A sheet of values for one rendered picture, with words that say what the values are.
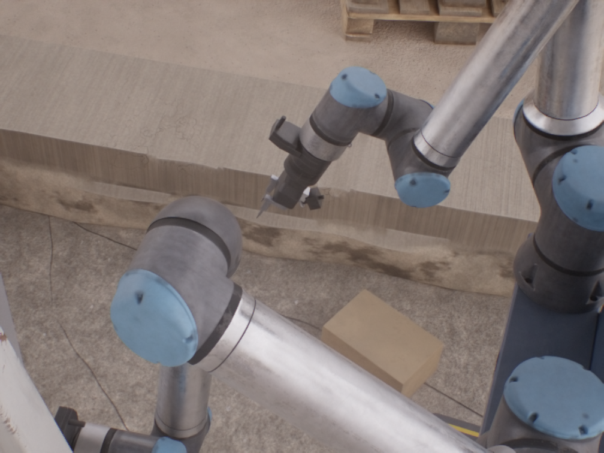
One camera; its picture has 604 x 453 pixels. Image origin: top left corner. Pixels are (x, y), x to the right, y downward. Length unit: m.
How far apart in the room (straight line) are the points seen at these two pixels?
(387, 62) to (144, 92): 0.85
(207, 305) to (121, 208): 2.17
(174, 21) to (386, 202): 1.09
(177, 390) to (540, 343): 0.68
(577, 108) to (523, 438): 0.66
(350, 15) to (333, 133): 1.82
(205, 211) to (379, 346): 1.77
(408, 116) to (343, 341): 1.29
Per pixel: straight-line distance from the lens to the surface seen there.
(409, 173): 1.75
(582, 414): 1.52
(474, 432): 2.68
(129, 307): 1.22
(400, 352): 3.01
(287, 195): 1.94
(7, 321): 2.04
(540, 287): 1.96
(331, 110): 1.81
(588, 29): 1.79
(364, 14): 3.62
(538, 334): 1.94
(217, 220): 1.30
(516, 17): 1.60
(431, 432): 1.36
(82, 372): 3.13
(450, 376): 3.16
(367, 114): 1.81
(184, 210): 1.29
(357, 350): 3.00
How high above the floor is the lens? 2.56
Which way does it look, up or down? 48 degrees down
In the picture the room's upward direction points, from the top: 4 degrees clockwise
